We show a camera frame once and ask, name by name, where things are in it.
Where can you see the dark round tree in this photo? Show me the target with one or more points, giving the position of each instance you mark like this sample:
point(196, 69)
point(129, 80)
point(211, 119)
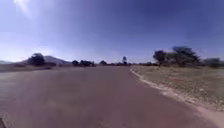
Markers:
point(36, 59)

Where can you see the group of large trees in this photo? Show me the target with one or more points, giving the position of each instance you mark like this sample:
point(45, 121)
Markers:
point(178, 56)

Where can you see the dark bush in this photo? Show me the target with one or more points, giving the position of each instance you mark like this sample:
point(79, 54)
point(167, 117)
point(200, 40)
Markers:
point(212, 62)

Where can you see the row of low bushes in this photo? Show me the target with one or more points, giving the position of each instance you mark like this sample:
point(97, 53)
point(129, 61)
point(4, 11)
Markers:
point(87, 63)

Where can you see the dry grass field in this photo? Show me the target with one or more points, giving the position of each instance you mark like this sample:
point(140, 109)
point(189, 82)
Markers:
point(186, 80)

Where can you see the reddish grey asphalt road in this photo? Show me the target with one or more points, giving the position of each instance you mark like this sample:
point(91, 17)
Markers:
point(86, 100)

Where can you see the pale sandy road verge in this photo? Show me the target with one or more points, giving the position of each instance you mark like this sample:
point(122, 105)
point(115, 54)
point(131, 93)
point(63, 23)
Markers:
point(166, 91)

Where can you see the dry ground strip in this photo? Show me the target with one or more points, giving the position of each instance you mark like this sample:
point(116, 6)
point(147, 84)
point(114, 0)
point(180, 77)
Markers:
point(20, 67)

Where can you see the tall thin tree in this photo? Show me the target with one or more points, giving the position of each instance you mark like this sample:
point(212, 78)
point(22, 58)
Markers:
point(124, 60)

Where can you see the distant hill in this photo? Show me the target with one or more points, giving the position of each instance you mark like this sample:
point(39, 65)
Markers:
point(53, 60)

